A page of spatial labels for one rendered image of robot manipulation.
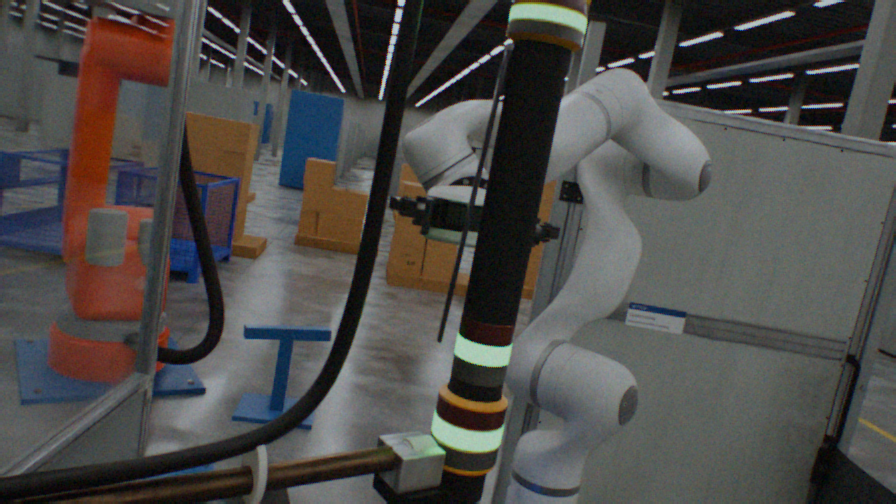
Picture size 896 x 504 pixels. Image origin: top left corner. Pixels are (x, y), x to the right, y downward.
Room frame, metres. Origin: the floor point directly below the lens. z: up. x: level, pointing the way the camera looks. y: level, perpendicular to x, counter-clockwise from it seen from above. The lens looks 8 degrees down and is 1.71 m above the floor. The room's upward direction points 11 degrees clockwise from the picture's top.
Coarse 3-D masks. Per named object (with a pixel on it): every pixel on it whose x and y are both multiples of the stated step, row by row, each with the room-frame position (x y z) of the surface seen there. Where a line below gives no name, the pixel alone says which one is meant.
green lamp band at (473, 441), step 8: (440, 424) 0.38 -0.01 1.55; (440, 432) 0.38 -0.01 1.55; (448, 432) 0.37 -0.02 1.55; (456, 432) 0.37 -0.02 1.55; (464, 432) 0.37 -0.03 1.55; (472, 432) 0.37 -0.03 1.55; (496, 432) 0.38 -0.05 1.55; (448, 440) 0.37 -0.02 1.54; (456, 440) 0.37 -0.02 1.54; (464, 440) 0.37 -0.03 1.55; (472, 440) 0.37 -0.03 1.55; (480, 440) 0.37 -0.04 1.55; (488, 440) 0.37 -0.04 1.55; (496, 440) 0.38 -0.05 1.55; (464, 448) 0.37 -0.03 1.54; (472, 448) 0.37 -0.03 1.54; (480, 448) 0.37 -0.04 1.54; (488, 448) 0.37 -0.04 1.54
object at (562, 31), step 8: (512, 24) 0.38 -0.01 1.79; (520, 24) 0.37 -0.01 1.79; (528, 24) 0.37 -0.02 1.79; (536, 24) 0.37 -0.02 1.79; (544, 24) 0.37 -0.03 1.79; (552, 24) 0.37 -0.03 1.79; (560, 24) 0.37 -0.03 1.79; (536, 32) 0.37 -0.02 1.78; (544, 32) 0.37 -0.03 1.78; (552, 32) 0.37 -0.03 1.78; (560, 32) 0.37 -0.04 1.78; (568, 32) 0.37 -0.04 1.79; (576, 32) 0.37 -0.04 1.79; (576, 40) 0.38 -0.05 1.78
